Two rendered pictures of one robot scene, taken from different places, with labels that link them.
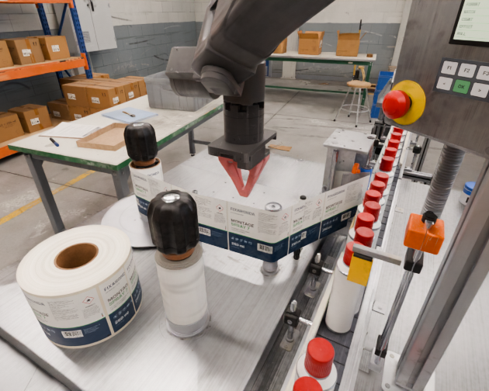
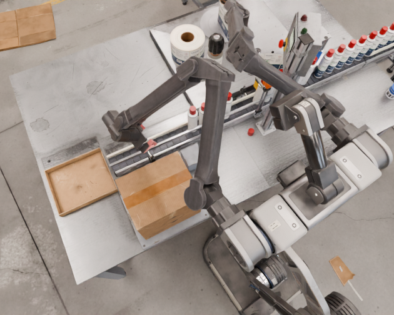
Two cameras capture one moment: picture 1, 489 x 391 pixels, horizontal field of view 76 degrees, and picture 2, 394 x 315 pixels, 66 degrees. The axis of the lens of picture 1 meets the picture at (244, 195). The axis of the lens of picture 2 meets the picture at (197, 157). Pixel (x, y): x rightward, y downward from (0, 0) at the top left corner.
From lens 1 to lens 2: 1.19 m
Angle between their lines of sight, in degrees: 41
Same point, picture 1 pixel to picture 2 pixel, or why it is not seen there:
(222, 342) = not seen: hidden behind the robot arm
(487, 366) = (293, 138)
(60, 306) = (179, 52)
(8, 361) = (160, 59)
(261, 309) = (236, 84)
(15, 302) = (165, 40)
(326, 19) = not seen: outside the picture
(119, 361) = not seen: hidden behind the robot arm
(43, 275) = (177, 40)
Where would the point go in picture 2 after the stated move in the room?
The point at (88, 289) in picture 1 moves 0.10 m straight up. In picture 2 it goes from (187, 51) to (187, 37)
